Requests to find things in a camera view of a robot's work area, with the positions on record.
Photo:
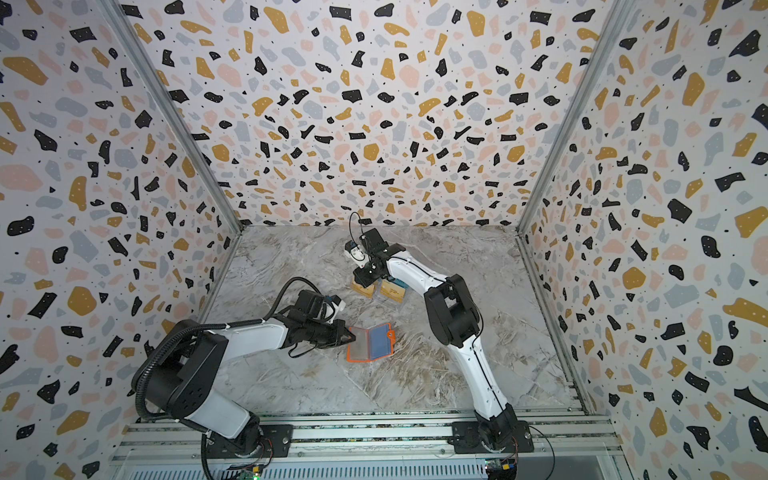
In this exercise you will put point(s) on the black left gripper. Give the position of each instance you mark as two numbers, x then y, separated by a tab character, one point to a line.
340	327

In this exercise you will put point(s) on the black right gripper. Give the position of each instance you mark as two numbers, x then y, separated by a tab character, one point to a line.
365	275

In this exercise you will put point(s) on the gold vip card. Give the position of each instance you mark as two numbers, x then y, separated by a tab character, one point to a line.
365	291
393	291

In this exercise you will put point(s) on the orange card wallet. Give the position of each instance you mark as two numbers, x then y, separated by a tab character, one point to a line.
371	344

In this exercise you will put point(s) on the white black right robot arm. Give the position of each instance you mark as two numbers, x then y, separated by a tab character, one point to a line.
455	321

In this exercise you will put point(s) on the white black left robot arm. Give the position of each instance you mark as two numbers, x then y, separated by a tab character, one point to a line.
181	378

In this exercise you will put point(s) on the clear acrylic card display stand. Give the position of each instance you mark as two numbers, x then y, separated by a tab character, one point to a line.
378	284

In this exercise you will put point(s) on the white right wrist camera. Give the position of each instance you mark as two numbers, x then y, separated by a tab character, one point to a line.
356	253

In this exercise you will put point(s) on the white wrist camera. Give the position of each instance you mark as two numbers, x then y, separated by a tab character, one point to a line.
356	253
335	303

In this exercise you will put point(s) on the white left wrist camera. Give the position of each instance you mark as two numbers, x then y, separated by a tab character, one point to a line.
335	303

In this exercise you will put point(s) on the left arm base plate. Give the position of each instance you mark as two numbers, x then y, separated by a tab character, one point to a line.
263	441

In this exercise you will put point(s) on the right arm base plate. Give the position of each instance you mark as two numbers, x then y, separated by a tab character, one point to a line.
474	437

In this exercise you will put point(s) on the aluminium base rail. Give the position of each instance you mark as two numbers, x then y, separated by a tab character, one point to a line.
558	445

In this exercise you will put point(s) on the aluminium right corner post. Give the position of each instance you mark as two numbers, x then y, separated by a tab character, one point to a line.
615	22

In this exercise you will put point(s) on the aluminium corner post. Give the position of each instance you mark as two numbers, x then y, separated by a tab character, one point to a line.
118	22
615	22

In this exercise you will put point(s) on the aluminium left corner post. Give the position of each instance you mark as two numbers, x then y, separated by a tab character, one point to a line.
118	22

